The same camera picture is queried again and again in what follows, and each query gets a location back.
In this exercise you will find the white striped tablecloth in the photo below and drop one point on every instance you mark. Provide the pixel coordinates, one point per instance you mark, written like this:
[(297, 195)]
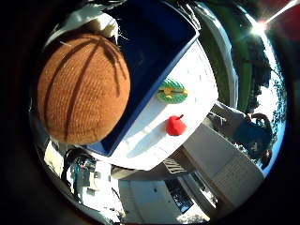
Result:
[(193, 68)]

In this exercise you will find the knitted green round toy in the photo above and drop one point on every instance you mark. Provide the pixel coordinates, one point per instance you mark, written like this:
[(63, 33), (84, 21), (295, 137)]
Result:
[(172, 91)]

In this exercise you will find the knitted orange basketball toy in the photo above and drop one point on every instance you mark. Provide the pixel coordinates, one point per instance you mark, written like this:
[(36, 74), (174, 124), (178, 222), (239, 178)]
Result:
[(84, 90)]

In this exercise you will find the blue plastic container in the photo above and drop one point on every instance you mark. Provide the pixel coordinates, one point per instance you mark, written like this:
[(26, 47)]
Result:
[(150, 47)]

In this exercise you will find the person in blue shirt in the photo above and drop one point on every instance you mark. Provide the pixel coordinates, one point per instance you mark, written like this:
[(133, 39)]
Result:
[(254, 137)]

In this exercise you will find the knitted red apple toy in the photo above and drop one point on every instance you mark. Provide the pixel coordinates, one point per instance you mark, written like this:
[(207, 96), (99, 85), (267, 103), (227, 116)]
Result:
[(175, 126)]

